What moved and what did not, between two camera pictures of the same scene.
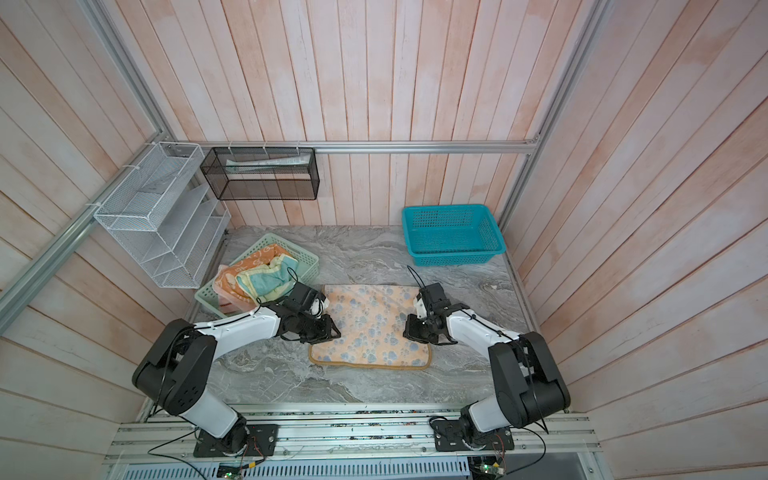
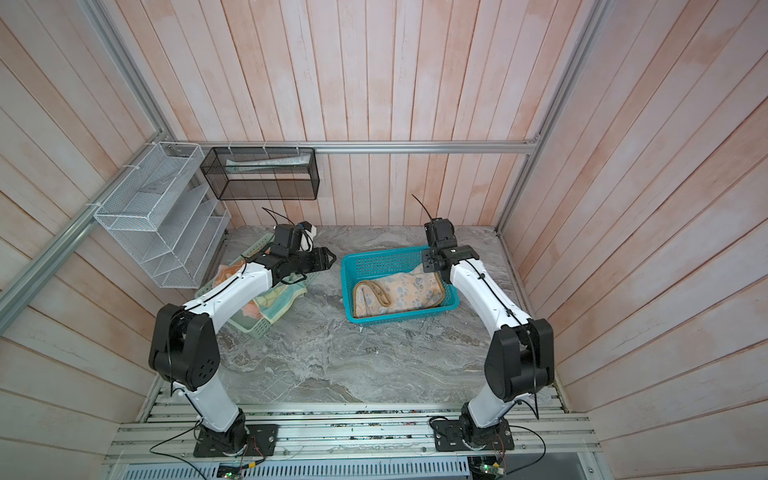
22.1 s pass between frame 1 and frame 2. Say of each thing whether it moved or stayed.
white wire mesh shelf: stayed
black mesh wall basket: stayed
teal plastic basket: moved
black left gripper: moved
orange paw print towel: moved
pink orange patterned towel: stayed
